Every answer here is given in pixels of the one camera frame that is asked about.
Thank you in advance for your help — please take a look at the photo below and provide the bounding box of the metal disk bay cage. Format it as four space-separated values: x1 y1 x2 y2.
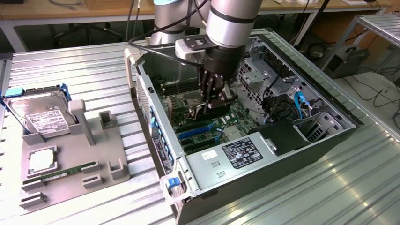
238 56 300 94

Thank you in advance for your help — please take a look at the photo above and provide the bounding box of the black wire bundle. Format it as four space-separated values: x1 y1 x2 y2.
261 95 296 122

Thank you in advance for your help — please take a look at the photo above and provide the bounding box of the grey power supply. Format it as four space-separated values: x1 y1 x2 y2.
184 131 278 192

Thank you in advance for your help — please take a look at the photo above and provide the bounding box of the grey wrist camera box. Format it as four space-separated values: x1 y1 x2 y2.
173 37 209 67

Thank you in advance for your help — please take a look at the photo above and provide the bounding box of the silver hard disk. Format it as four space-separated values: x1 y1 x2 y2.
8 92 77 139

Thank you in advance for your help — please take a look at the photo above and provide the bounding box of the black RAM slot bank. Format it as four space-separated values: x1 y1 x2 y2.
160 81 200 96

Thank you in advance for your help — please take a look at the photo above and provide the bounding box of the black box with handle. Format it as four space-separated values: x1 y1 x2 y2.
324 46 369 79

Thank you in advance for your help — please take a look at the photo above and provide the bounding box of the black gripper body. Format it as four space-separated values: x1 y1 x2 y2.
201 45 246 80

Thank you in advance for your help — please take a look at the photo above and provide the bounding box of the blue card retainer strip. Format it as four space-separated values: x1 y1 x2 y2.
149 117 174 167

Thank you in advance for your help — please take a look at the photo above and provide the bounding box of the black graphics card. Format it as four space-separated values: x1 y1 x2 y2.
186 99 233 122

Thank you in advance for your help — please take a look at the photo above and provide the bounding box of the blue disk carrier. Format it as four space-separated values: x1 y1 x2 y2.
1 81 72 113

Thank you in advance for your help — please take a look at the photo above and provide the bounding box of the open black PC case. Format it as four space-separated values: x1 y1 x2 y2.
124 27 365 225

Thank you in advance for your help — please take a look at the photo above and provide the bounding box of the wooden desk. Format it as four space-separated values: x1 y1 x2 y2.
0 0 393 21

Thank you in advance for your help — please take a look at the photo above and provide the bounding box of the green RAM stick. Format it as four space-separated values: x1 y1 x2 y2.
29 161 96 183

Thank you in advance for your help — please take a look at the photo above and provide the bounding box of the black expansion slot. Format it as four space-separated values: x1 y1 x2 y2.
180 138 220 153

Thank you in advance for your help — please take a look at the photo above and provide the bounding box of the CPU socket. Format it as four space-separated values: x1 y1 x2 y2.
182 92 202 105

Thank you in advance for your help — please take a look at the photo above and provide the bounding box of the aluminium table frame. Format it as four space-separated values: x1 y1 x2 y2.
321 15 400 71

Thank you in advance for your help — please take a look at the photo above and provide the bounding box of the grey parts rack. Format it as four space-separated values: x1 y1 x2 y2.
17 99 130 209

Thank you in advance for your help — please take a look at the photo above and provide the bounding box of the silver CPU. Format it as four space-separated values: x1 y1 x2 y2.
28 150 54 171

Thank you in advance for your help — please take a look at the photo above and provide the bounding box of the black plastic shroud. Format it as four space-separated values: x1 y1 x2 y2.
248 119 312 157

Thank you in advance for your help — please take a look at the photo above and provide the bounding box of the silver chipset heatsink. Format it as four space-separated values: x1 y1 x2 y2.
222 127 248 139

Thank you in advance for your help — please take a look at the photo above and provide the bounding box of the green motherboard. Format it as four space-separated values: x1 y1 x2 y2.
156 77 260 155

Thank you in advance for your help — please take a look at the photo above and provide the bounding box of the blue expansion slot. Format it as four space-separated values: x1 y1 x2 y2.
177 125 210 140

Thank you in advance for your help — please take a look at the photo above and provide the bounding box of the blue wire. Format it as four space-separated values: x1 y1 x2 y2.
293 90 306 120

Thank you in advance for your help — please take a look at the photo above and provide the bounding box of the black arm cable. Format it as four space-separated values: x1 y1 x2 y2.
126 0 213 68

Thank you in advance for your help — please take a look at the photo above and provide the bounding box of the hanging black cable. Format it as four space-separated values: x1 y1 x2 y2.
124 0 140 42

